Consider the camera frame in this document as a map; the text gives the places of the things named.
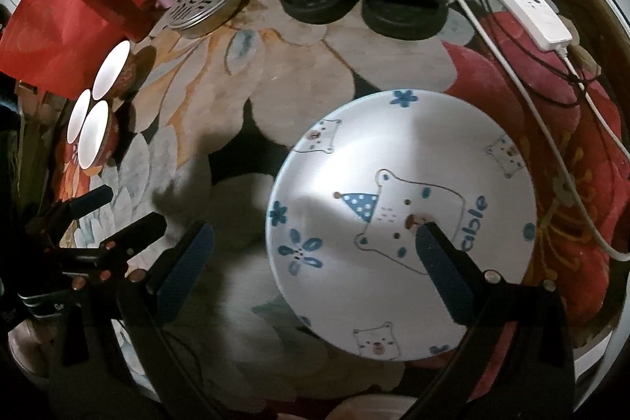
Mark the white bear pattern plate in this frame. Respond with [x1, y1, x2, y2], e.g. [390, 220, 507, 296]
[266, 89, 536, 361]

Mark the small white bowl red outside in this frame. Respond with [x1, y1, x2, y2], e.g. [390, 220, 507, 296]
[66, 89, 92, 145]

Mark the red paper bag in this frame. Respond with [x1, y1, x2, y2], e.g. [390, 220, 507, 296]
[1, 0, 155, 99]

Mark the red cylindrical cup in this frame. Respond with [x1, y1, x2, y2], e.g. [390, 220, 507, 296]
[81, 0, 153, 43]

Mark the round metal perforated tin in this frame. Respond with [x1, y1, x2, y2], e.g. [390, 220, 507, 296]
[165, 0, 243, 39]

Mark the white power strip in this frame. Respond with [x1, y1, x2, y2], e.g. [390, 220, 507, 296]
[500, 0, 573, 51]

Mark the black cable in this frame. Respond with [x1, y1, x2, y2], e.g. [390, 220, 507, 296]
[444, 0, 616, 109]

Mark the white cable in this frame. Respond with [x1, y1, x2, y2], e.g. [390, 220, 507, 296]
[193, 0, 630, 261]

